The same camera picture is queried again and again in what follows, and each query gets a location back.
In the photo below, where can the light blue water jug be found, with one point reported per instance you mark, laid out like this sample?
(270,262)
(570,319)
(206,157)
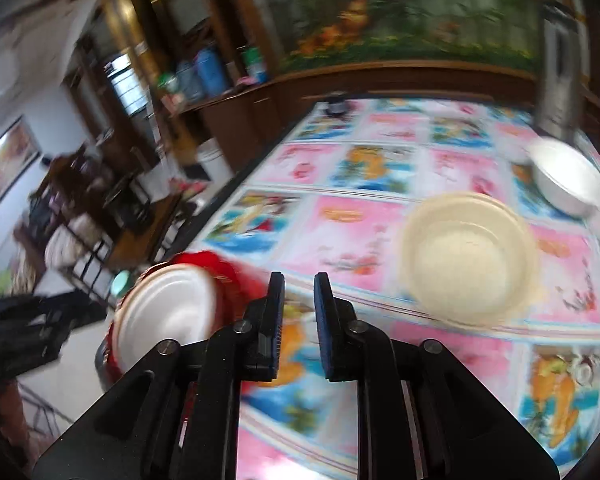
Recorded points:
(187,82)

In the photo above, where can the white foam bowl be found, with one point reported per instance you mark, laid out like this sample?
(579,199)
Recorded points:
(567,182)

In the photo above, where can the blue thermos flask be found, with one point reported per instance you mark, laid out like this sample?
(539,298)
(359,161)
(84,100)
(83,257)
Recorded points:
(212,72)

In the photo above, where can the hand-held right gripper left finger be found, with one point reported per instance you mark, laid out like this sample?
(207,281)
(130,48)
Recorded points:
(277,320)

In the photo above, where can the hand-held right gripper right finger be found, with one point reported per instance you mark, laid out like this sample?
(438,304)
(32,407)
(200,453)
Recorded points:
(322,325)

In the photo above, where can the pink cloth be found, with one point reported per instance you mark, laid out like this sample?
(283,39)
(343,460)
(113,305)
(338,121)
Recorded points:
(244,81)

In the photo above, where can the dark wooden chair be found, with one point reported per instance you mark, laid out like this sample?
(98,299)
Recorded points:
(130,240)

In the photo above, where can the barred window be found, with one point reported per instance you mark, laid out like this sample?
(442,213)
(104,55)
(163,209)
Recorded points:
(125,85)

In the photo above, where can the large red plastic bowl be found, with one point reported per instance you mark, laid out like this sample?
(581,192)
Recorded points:
(227,275)

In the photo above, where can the small black jar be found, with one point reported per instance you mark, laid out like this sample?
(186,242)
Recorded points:
(337,103)

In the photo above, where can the white plastic bucket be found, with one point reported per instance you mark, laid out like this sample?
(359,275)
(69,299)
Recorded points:
(213,162)

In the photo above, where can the green bottle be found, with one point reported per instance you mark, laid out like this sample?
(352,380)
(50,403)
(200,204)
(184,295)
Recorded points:
(255,65)

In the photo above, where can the white foam plate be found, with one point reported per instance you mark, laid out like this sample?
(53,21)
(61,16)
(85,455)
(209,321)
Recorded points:
(165,310)

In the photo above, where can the brown wooden cabinet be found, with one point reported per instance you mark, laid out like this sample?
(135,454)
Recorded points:
(260,110)

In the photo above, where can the stainless steel thermos jug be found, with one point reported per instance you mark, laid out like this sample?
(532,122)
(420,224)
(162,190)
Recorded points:
(557,75)

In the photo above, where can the large beige bowl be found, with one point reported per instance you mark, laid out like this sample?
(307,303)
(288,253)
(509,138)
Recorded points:
(410,280)

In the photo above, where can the striped seat cushion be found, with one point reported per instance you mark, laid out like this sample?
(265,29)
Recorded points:
(70,245)

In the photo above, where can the flower and bamboo wall panel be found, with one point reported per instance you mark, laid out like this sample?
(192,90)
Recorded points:
(405,10)

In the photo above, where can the person's left forearm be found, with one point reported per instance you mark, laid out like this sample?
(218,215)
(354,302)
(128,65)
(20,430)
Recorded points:
(2,420)

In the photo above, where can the green plastic bag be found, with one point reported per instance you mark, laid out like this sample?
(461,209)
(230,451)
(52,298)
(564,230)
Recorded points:
(166,83)

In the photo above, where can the framed wall painting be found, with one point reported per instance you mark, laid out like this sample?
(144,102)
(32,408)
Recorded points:
(5,160)

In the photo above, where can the golden pillar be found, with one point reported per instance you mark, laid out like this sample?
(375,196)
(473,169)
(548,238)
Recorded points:
(130,35)

